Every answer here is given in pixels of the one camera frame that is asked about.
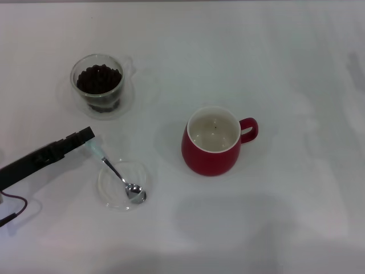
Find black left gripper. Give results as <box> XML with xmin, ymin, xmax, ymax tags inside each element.
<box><xmin>0</xmin><ymin>126</ymin><xmax>95</xmax><ymax>191</ymax></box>

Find blue-handled metal spoon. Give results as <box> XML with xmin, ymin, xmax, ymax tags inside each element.
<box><xmin>85</xmin><ymin>139</ymin><xmax>147</xmax><ymax>204</ymax></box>

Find small clear glass dish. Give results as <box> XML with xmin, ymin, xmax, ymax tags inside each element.
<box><xmin>96</xmin><ymin>160</ymin><xmax>153</xmax><ymax>213</ymax></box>

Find red ceramic mug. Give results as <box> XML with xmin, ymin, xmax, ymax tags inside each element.
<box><xmin>181</xmin><ymin>106</ymin><xmax>259</xmax><ymax>177</ymax></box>

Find dark roasted coffee beans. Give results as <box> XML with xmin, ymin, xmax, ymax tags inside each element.
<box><xmin>76</xmin><ymin>64</ymin><xmax>123</xmax><ymax>114</ymax></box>

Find clear glass saucer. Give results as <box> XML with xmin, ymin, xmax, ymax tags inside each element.
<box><xmin>61</xmin><ymin>81</ymin><xmax>136</xmax><ymax>121</ymax></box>

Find clear double-wall glass cup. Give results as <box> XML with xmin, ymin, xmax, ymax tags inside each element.
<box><xmin>70</xmin><ymin>54</ymin><xmax>135</xmax><ymax>115</ymax></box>

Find dark red left gripper cable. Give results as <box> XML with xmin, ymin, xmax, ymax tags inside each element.
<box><xmin>0</xmin><ymin>194</ymin><xmax>29</xmax><ymax>228</ymax></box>

